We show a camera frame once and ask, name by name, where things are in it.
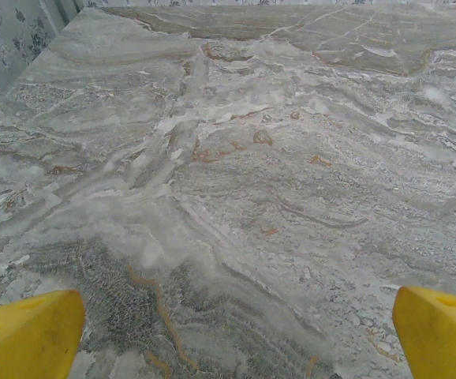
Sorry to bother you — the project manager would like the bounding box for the aluminium corner frame post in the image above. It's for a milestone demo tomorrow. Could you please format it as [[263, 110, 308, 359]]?
[[52, 0, 86, 36]]

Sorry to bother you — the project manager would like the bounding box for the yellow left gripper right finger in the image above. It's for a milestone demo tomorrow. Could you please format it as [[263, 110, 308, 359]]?
[[392, 286, 456, 379]]

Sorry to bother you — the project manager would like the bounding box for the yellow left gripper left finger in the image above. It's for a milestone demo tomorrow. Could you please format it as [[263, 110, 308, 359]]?
[[0, 289, 87, 379]]

